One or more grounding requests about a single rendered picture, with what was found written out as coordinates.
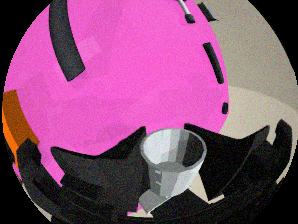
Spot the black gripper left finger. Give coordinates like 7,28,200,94
51,127,148,213

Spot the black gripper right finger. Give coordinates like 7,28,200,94
184,124,270,201

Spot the black cylindrical post with cap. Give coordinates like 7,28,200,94
140,173,210,217

